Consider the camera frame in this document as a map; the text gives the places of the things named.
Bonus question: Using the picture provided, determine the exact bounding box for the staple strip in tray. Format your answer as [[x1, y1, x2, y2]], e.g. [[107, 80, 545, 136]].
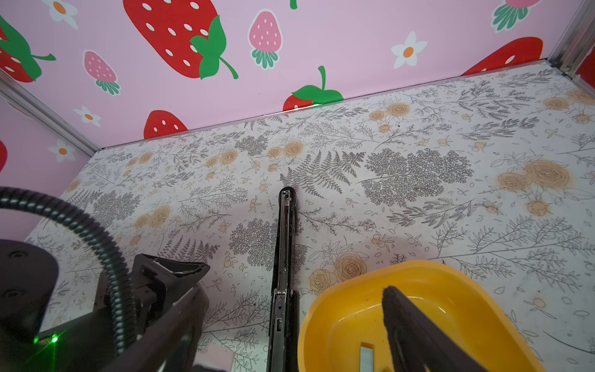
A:
[[359, 343, 374, 372]]

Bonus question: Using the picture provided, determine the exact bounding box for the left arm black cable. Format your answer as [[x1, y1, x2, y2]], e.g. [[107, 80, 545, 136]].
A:
[[0, 185, 138, 357]]

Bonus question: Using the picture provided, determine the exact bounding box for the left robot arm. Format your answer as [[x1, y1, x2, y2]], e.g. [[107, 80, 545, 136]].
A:
[[1, 240, 209, 371]]

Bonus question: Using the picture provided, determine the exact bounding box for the yellow plastic tray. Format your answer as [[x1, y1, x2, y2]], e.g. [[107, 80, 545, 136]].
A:
[[297, 260, 542, 371]]

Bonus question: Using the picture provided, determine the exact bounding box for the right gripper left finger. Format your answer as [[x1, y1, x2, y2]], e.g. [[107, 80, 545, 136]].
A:
[[103, 285, 209, 372]]

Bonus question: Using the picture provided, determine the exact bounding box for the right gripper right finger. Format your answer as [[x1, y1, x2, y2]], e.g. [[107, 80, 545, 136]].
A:
[[382, 286, 485, 371]]

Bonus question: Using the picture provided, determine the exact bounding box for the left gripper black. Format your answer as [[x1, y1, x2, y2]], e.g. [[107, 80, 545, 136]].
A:
[[95, 253, 210, 344]]

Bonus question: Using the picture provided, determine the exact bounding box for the long black stapler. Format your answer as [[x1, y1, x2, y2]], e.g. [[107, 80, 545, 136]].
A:
[[267, 187, 299, 372]]

